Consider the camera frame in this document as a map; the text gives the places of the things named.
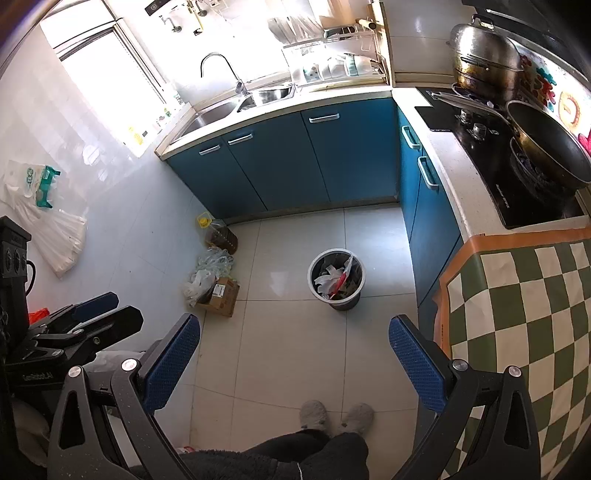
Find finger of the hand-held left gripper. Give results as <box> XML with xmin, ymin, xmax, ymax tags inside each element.
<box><xmin>28</xmin><ymin>292</ymin><xmax>120</xmax><ymax>335</ymax></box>
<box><xmin>34</xmin><ymin>305</ymin><xmax>144</xmax><ymax>356</ymax></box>

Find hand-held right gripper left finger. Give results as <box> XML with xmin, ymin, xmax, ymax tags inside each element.
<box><xmin>47</xmin><ymin>313</ymin><xmax>201</xmax><ymax>480</ymax></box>

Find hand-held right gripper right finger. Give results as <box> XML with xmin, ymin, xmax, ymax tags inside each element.
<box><xmin>388</xmin><ymin>315</ymin><xmax>541</xmax><ymax>480</ymax></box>

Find grey trash bin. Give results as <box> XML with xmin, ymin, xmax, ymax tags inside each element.
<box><xmin>307</xmin><ymin>249</ymin><xmax>366</xmax><ymax>311</ymax></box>

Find hanging white plastic bags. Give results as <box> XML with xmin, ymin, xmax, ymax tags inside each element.
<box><xmin>11</xmin><ymin>205</ymin><xmax>88</xmax><ymax>279</ymax></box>

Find grey fluffy slipper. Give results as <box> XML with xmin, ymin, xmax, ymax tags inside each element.
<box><xmin>339</xmin><ymin>402</ymin><xmax>375</xmax><ymax>437</ymax></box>
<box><xmin>299</xmin><ymin>400</ymin><xmax>329</xmax><ymax>432</ymax></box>

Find brown cardboard box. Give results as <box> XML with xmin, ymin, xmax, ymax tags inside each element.
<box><xmin>196</xmin><ymin>277</ymin><xmax>241</xmax><ymax>318</ymax></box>

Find crumpled clear plastic bags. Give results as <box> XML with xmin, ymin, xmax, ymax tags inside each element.
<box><xmin>182</xmin><ymin>247</ymin><xmax>236</xmax><ymax>305</ymax></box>

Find green print plastic bag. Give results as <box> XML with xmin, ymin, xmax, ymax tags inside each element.
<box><xmin>4</xmin><ymin>159</ymin><xmax>62</xmax><ymax>209</ymax></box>

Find green checkered table mat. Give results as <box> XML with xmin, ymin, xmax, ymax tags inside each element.
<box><xmin>434</xmin><ymin>233</ymin><xmax>591</xmax><ymax>480</ymax></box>

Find white bag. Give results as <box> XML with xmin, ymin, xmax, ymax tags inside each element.
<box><xmin>10</xmin><ymin>398</ymin><xmax>52</xmax><ymax>441</ymax></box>

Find cooking oil bottle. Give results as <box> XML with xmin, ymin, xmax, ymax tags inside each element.
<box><xmin>196</xmin><ymin>211</ymin><xmax>238</xmax><ymax>254</ymax></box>

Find person's black fleece trousers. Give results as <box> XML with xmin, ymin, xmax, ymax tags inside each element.
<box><xmin>178</xmin><ymin>429</ymin><xmax>370</xmax><ymax>480</ymax></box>

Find black gas cooktop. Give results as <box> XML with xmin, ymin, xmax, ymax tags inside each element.
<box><xmin>414</xmin><ymin>88</ymin><xmax>587</xmax><ymax>230</ymax></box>

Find steel kitchen sink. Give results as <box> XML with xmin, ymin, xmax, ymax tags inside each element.
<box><xmin>178</xmin><ymin>95</ymin><xmax>254</xmax><ymax>139</ymax></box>

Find kitchen window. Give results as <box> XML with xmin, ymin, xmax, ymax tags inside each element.
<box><xmin>39</xmin><ymin>21</ymin><xmax>169</xmax><ymax>112</ymax></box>

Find blue kitchen cabinets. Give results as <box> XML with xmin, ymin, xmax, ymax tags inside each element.
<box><xmin>165</xmin><ymin>97</ymin><xmax>464</xmax><ymax>308</ymax></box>

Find dark wok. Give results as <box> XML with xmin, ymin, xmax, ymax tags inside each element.
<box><xmin>429</xmin><ymin>90</ymin><xmax>591</xmax><ymax>191</ymax></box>

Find chrome faucet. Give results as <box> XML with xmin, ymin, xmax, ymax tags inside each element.
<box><xmin>200</xmin><ymin>52</ymin><xmax>247</xmax><ymax>95</ymax></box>

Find steel basin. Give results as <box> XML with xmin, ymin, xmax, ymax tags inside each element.
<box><xmin>252</xmin><ymin>83</ymin><xmax>296</xmax><ymax>106</ymax></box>

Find dish rack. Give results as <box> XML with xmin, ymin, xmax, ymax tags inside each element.
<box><xmin>268</xmin><ymin>14</ymin><xmax>389</xmax><ymax>86</ymax></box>

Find steel steamer pot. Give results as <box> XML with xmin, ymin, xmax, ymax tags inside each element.
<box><xmin>446</xmin><ymin>14</ymin><xmax>525</xmax><ymax>95</ymax></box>

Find fruit print wall sticker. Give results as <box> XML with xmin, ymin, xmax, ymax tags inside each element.
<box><xmin>516</xmin><ymin>53</ymin><xmax>591</xmax><ymax>155</ymax></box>

